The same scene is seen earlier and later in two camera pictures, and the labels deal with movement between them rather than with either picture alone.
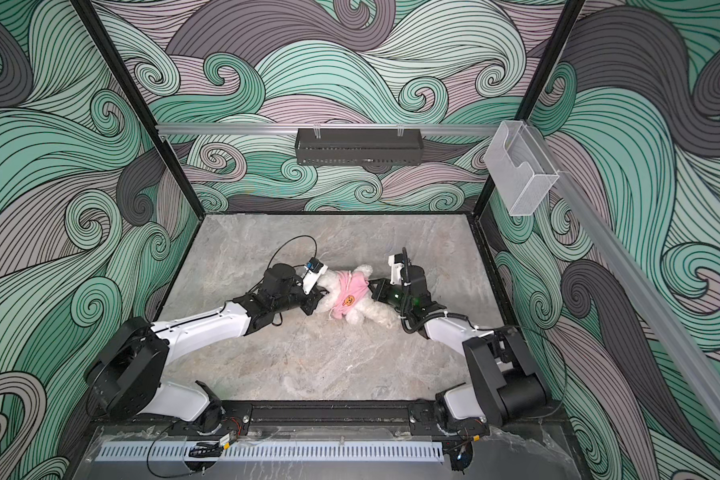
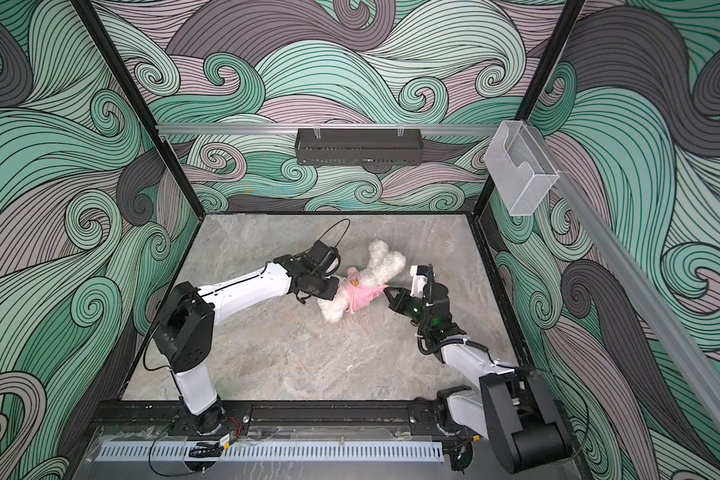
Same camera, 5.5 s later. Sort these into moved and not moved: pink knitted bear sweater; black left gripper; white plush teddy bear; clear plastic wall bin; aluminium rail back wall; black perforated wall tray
Moved: black left gripper; white plush teddy bear
Not moved: aluminium rail back wall; clear plastic wall bin; black perforated wall tray; pink knitted bear sweater
